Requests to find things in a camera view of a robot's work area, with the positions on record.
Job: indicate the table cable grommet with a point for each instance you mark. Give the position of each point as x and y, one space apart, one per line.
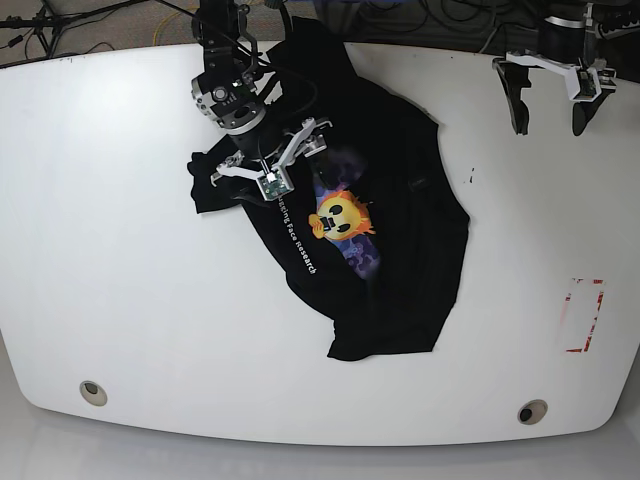
93 393
532 412

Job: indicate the black printed T-shirt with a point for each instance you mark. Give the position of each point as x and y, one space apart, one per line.
381 251

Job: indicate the left table cable grommet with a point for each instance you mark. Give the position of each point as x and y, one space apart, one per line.
93 393

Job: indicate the red tape marking rectangle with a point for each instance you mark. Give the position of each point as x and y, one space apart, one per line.
580 314

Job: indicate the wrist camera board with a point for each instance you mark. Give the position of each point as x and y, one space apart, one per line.
588 83
275 184

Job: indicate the right table cable grommet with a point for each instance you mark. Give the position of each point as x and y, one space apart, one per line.
532 412

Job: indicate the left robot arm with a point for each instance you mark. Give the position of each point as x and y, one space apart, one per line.
565 47

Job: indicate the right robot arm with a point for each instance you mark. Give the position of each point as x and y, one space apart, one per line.
252 99

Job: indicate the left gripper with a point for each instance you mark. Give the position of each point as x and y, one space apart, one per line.
566 71

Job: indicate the black tripod stand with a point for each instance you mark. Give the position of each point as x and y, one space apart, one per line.
47 25

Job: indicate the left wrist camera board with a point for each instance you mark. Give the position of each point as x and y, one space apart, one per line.
588 83

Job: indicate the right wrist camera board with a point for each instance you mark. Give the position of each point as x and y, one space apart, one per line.
275 184

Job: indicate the white power strip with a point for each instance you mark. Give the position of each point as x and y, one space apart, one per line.
617 25

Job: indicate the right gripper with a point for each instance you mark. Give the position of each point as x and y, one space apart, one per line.
306 141

